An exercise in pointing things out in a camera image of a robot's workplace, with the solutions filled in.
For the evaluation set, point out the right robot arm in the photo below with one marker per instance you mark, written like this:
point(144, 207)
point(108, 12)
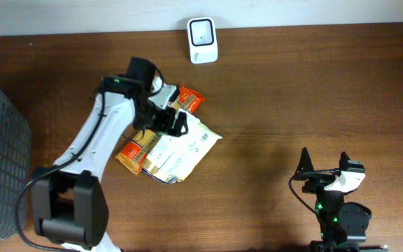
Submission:
point(342, 224)

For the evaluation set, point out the cream noodle packet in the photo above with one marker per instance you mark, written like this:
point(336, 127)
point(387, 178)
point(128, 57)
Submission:
point(181, 164)

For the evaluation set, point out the orange spaghetti packet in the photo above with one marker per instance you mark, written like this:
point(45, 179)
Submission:
point(136, 150)

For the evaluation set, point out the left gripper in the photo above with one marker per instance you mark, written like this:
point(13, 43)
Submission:
point(166, 126)

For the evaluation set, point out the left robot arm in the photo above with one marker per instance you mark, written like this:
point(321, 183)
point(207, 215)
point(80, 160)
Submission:
point(68, 203)

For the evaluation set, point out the white barcode scanner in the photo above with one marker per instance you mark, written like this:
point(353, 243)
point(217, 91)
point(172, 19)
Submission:
point(202, 40)

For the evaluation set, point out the white label packet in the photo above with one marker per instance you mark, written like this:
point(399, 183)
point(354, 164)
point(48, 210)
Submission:
point(167, 146)

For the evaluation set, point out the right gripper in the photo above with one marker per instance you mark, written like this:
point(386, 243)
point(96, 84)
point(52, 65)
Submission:
point(315, 183)

